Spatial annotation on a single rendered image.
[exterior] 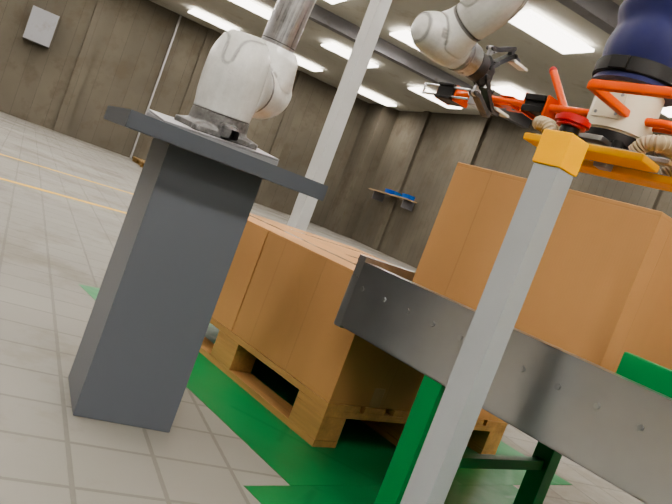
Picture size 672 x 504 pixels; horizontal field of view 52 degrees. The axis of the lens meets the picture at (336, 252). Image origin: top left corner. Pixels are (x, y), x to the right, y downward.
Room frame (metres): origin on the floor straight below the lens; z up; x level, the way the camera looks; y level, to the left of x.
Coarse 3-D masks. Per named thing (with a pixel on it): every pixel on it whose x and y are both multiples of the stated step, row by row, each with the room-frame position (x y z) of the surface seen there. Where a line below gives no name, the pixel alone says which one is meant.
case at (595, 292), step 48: (480, 192) 1.86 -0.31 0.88; (576, 192) 1.66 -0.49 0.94; (432, 240) 1.94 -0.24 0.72; (480, 240) 1.82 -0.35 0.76; (576, 240) 1.63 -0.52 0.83; (624, 240) 1.55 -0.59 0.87; (432, 288) 1.89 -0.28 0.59; (480, 288) 1.78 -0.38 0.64; (576, 288) 1.59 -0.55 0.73; (624, 288) 1.52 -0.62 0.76; (576, 336) 1.56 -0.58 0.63; (624, 336) 1.54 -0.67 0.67
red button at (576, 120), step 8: (560, 112) 1.38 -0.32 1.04; (568, 112) 1.36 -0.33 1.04; (560, 120) 1.36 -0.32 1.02; (568, 120) 1.35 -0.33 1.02; (576, 120) 1.34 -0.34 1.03; (584, 120) 1.34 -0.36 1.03; (560, 128) 1.37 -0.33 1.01; (568, 128) 1.36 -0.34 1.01; (576, 128) 1.36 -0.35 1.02; (584, 128) 1.36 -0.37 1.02
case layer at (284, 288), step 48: (240, 240) 2.61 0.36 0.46; (288, 240) 2.40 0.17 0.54; (240, 288) 2.53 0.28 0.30; (288, 288) 2.33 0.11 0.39; (336, 288) 2.17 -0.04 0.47; (240, 336) 2.45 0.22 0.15; (288, 336) 2.27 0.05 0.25; (336, 336) 2.11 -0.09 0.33; (336, 384) 2.06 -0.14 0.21; (384, 384) 2.20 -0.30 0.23
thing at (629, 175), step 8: (584, 160) 1.94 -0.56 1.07; (592, 160) 1.94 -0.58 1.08; (584, 168) 1.97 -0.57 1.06; (592, 168) 1.93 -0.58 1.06; (616, 168) 1.87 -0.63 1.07; (624, 168) 1.86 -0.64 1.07; (600, 176) 2.00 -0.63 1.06; (608, 176) 1.95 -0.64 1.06; (616, 176) 1.91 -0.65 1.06; (624, 176) 1.87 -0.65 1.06; (632, 176) 1.84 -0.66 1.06; (640, 176) 1.82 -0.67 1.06; (648, 176) 1.80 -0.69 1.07; (656, 176) 1.79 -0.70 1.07; (664, 176) 1.78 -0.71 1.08; (640, 184) 1.90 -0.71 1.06; (648, 184) 1.86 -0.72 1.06; (656, 184) 1.82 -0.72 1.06; (664, 184) 1.78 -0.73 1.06
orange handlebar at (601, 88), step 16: (592, 80) 1.63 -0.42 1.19; (608, 80) 1.60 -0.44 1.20; (464, 96) 2.21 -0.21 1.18; (496, 96) 2.13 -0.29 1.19; (512, 96) 2.08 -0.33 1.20; (608, 96) 1.68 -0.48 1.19; (656, 96) 1.52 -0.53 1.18; (576, 112) 1.92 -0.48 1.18; (624, 112) 1.75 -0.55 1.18; (656, 128) 1.79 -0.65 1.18
